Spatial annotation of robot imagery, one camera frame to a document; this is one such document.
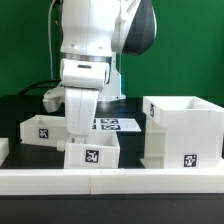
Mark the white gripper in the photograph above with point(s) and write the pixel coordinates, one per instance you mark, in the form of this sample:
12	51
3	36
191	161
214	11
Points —
80	108

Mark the white drawer box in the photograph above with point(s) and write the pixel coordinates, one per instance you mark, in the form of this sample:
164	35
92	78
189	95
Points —
43	130
101	151

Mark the white front drawer box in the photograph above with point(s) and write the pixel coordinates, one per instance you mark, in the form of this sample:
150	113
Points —
101	151

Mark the white drawer cabinet frame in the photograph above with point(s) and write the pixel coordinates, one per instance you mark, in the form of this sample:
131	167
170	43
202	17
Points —
182	132

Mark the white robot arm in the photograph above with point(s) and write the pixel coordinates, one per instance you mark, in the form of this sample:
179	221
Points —
92	31

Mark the marker tag sheet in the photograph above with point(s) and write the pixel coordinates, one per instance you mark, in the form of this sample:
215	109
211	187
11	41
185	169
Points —
116	124

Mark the white front border rail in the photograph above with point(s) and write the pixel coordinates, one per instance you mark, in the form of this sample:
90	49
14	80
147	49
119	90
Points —
118	181

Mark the white border rail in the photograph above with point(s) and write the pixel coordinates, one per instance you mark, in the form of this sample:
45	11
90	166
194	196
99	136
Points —
4	149
118	181

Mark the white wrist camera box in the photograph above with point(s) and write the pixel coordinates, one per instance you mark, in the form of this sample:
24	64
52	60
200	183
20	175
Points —
84	74

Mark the white left border rail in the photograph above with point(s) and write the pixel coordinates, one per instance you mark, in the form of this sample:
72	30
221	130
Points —
4	149

